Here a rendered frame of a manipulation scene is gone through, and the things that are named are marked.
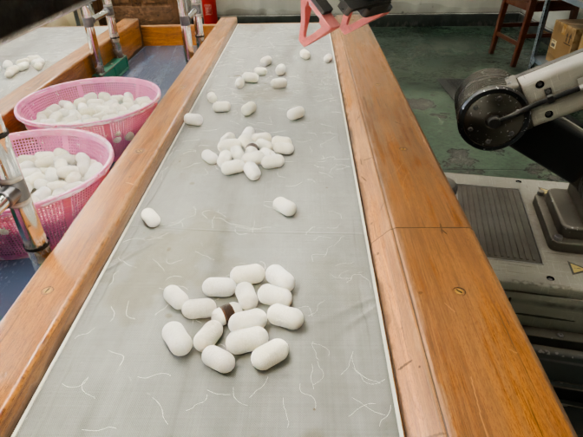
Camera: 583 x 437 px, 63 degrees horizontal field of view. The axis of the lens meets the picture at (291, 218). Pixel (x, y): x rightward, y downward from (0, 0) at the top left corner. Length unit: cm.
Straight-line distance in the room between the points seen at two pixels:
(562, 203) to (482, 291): 71
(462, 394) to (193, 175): 49
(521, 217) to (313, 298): 77
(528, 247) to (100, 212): 83
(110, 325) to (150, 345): 5
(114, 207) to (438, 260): 39
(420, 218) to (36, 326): 41
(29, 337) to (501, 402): 39
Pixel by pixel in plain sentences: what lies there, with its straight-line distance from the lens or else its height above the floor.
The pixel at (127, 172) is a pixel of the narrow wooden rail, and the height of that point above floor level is 76.
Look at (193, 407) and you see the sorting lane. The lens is 42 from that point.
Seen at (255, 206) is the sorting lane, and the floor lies 74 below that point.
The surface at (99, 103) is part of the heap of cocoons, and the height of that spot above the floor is 74.
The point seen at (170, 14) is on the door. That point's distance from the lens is 538.
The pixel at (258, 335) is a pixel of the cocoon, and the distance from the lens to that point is 43.
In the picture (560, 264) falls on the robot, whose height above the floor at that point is 47.
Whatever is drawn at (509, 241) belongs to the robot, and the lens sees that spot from 110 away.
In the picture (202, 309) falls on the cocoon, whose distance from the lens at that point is 47.
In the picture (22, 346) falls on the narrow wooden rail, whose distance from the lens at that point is 48.
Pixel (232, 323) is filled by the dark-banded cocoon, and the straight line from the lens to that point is 45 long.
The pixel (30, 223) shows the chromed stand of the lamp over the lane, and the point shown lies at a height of 80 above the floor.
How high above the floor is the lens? 108
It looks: 34 degrees down
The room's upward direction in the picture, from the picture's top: 1 degrees counter-clockwise
